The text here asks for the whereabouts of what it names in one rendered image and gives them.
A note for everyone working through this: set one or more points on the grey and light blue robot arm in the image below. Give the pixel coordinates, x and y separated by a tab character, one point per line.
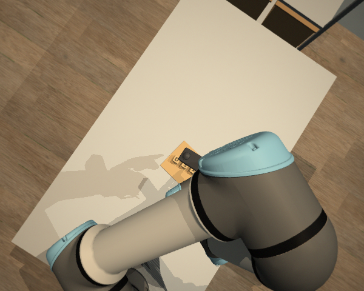
247	203

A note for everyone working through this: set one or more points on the orange mat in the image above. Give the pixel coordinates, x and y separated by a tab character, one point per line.
179	173

